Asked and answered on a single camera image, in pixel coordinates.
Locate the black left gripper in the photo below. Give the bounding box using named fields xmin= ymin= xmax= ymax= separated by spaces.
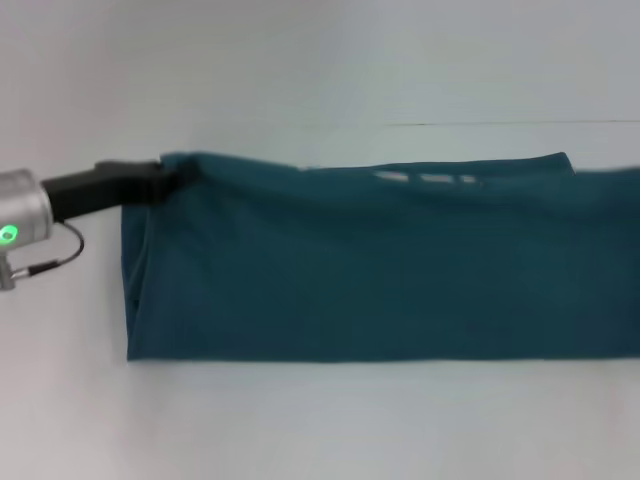
xmin=39 ymin=158 xmax=202 ymax=222

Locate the dark teal shirt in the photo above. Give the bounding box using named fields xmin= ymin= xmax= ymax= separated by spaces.
xmin=121 ymin=151 xmax=640 ymax=362

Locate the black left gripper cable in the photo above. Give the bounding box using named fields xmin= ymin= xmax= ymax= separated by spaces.
xmin=0 ymin=221 xmax=86 ymax=292

